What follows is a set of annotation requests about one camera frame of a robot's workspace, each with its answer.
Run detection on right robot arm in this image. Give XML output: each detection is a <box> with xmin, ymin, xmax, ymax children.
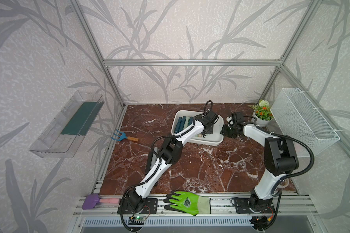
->
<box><xmin>221</xmin><ymin>112</ymin><xmax>315</xmax><ymax>214</ymax></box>

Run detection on white wire mesh basket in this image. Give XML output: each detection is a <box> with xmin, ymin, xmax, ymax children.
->
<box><xmin>271</xmin><ymin>87</ymin><xmax>340</xmax><ymax>155</ymax></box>

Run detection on grey pruning pliers left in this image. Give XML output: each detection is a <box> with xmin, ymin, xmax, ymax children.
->
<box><xmin>151</xmin><ymin>154</ymin><xmax>157</xmax><ymax>167</ymax></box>

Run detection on mint green pruning pliers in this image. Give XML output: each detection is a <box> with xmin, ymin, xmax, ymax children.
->
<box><xmin>183</xmin><ymin>116</ymin><xmax>190</xmax><ymax>129</ymax></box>

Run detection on green black work glove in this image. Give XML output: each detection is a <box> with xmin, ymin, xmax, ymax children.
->
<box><xmin>164</xmin><ymin>191</ymin><xmax>212</xmax><ymax>216</ymax></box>

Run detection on blue garden hand rake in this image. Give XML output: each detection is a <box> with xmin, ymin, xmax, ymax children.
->
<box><xmin>111</xmin><ymin>130</ymin><xmax>139</xmax><ymax>142</ymax></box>

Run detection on purple pink garden trowel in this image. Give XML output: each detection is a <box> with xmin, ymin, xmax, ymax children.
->
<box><xmin>82</xmin><ymin>194</ymin><xmax>121</xmax><ymax>210</ymax></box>

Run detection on small potted flower plant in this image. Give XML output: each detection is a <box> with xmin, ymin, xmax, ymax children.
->
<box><xmin>249</xmin><ymin>100</ymin><xmax>274</xmax><ymax>127</ymax></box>

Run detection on white rectangular storage box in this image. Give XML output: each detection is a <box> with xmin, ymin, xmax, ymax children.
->
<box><xmin>171</xmin><ymin>110</ymin><xmax>224</xmax><ymax>146</ymax></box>

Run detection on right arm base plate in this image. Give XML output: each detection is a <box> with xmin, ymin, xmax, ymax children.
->
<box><xmin>231</xmin><ymin>197</ymin><xmax>275</xmax><ymax>214</ymax></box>

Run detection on black pruning pliers far left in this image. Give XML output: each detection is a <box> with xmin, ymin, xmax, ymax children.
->
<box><xmin>145</xmin><ymin>151</ymin><xmax>153</xmax><ymax>175</ymax></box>

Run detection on clear plastic wall shelf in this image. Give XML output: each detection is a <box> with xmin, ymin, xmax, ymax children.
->
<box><xmin>29</xmin><ymin>91</ymin><xmax>105</xmax><ymax>158</ymax></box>

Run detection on teal pruning pliers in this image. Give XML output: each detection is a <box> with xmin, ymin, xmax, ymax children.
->
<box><xmin>179</xmin><ymin>116</ymin><xmax>186</xmax><ymax>132</ymax></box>
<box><xmin>188</xmin><ymin>117</ymin><xmax>193</xmax><ymax>126</ymax></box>
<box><xmin>174</xmin><ymin>117</ymin><xmax>182</xmax><ymax>134</ymax></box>

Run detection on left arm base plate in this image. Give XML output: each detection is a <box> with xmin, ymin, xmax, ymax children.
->
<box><xmin>117</xmin><ymin>198</ymin><xmax>158</xmax><ymax>215</ymax></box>

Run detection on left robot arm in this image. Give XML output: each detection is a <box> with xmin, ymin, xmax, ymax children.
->
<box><xmin>119</xmin><ymin>100</ymin><xmax>219</xmax><ymax>214</ymax></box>

